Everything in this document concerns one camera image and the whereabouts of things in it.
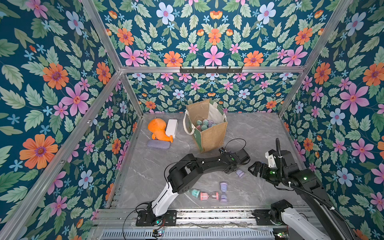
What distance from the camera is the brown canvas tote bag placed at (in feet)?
2.84

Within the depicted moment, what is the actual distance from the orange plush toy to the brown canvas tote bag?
16 cm

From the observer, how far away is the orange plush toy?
1034 millimetres
